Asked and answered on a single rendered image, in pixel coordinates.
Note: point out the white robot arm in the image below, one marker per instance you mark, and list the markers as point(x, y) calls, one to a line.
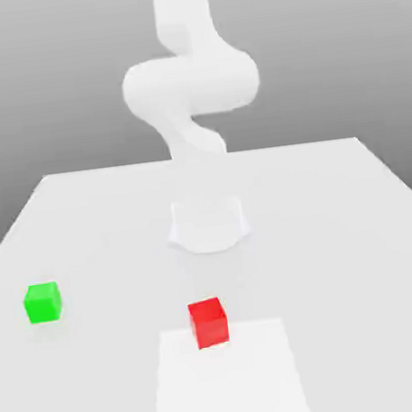
point(191, 84)

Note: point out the small red cube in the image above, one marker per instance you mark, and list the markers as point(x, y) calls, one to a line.
point(209, 323)

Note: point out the small green cube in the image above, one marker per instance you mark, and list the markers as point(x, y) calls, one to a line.
point(42, 303)

